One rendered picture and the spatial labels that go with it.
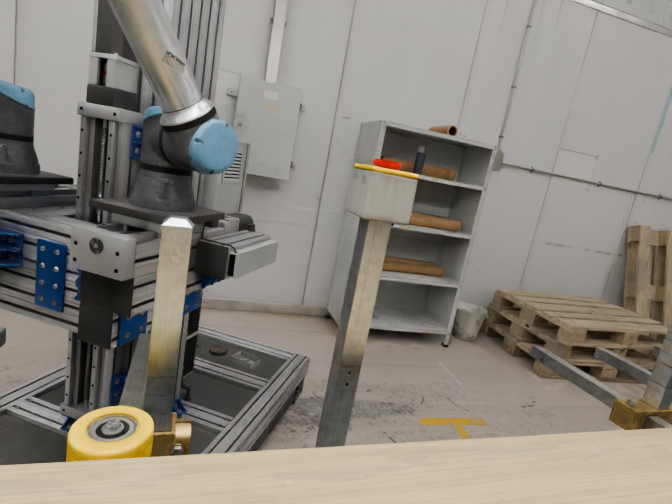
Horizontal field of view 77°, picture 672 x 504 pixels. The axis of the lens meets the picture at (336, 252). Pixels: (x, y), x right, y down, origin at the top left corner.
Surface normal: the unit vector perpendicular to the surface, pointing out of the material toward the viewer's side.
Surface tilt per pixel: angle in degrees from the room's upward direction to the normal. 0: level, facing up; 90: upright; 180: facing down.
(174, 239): 90
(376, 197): 90
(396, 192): 90
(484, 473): 0
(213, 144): 96
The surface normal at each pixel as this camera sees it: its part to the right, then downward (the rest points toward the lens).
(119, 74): 0.95, 0.22
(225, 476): 0.18, -0.96
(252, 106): 0.25, 0.24
